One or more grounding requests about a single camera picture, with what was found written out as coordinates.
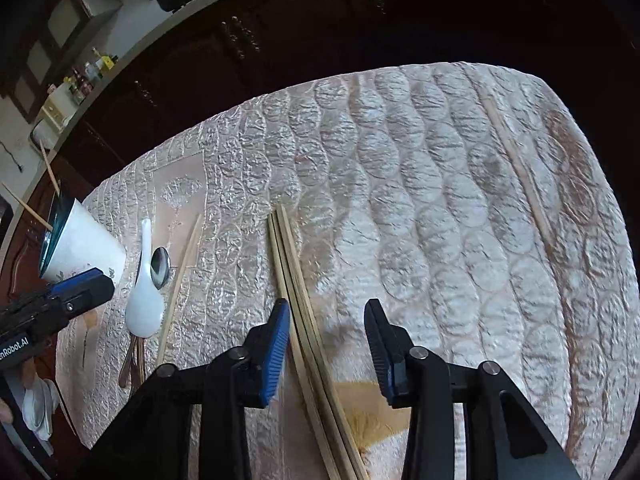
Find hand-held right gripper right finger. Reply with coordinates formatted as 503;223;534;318
363;298;583;480

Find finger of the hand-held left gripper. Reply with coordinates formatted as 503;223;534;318
49;267;117;317

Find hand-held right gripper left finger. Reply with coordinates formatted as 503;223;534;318
75;297;292;480

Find white floral cup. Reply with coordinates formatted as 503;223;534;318
39;195;127;283

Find white ceramic spoon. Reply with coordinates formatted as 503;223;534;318
125;218;165;337

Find silver metal spoon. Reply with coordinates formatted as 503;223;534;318
119;246;173;388

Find quilted satin tablecloth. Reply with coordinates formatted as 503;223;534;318
54;62;631;480

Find small cream drawer box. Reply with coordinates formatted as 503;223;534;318
34;92;76;133

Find group of condiment bottles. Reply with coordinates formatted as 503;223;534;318
62;47;120;107

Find dark wooden base cabinets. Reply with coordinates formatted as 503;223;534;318
50;0;640;191

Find black wall cable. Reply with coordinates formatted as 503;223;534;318
0;140;26;173

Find wooden wall cabinet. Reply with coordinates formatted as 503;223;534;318
0;0;126;116

